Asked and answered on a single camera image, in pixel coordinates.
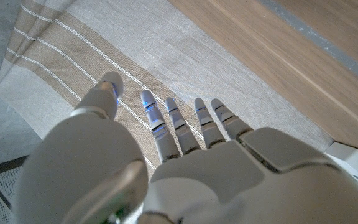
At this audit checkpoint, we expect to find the white power strip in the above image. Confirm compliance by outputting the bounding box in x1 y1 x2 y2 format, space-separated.
324 141 358 192

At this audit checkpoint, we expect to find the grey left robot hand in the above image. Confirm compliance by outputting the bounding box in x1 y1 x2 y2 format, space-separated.
12 71 358 224

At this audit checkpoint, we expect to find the beige striped backdrop curtain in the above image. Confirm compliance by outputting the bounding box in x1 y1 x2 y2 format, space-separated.
0 0 335 175

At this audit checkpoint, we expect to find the grey tape outline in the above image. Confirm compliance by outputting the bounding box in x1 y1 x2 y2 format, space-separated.
256 0 358 90

